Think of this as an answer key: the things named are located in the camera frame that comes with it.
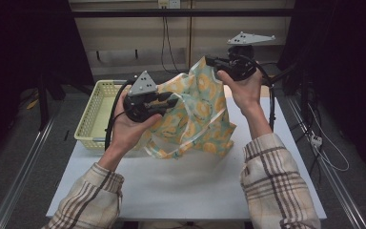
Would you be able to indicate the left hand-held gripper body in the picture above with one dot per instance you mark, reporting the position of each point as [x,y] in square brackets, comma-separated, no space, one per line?
[141,105]

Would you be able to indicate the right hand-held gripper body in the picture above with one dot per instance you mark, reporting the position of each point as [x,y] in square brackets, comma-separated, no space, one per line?
[241,65]

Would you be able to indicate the orange print fabric tote bag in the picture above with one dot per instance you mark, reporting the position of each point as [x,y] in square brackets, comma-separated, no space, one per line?
[200,111]

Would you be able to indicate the pale yellow plastic basket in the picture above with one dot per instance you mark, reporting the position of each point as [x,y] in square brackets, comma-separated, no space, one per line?
[92,114]

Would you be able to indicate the person's right hand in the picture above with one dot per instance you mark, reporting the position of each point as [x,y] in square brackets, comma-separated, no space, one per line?
[248,92]

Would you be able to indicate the person's left hand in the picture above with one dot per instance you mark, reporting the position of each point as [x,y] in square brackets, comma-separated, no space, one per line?
[128,130]

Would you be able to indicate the white table mat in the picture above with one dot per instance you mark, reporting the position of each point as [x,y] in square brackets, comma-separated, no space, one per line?
[187,184]

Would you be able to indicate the black metal stand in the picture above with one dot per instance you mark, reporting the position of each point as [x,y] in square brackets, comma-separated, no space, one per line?
[43,105]

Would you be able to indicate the white power strip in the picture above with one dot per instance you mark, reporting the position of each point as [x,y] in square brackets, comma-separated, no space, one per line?
[316,140]

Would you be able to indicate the yellow floor marker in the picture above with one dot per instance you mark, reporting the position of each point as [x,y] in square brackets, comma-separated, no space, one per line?
[32,104]

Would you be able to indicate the white wall outlet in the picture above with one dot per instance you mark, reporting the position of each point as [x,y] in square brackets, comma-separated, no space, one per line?
[169,3]

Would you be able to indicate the aluminium floor rail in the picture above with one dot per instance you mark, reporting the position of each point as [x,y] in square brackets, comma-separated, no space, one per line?
[340,191]
[19,178]

